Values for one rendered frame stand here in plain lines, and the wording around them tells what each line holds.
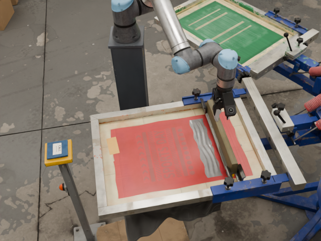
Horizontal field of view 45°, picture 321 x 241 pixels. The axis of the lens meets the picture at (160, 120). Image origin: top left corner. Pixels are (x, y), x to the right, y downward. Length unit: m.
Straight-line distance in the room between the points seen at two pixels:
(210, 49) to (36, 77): 2.58
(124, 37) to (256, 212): 1.52
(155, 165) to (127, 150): 0.16
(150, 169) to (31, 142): 1.72
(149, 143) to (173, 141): 0.12
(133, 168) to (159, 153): 0.14
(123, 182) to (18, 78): 2.43
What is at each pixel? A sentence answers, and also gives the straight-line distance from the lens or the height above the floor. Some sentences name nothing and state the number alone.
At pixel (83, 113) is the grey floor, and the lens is 3.44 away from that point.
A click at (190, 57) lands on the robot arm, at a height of 1.45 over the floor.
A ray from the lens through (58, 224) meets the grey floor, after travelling 2.83.
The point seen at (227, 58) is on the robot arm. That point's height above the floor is 1.47.
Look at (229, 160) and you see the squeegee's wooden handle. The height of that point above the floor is 1.05.
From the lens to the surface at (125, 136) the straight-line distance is 1.92.
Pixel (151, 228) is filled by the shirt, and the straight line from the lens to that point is 1.98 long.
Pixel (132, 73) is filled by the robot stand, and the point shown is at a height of 1.00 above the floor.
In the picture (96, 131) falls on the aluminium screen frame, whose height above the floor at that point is 0.99.
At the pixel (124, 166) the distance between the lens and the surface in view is 1.81.
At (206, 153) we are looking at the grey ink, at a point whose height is 0.96.
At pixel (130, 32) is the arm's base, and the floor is 1.26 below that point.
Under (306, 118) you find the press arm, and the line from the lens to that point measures 1.96.
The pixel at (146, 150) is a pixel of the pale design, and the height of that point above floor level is 0.96.
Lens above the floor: 2.40
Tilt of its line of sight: 47 degrees down
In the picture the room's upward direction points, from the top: 3 degrees counter-clockwise
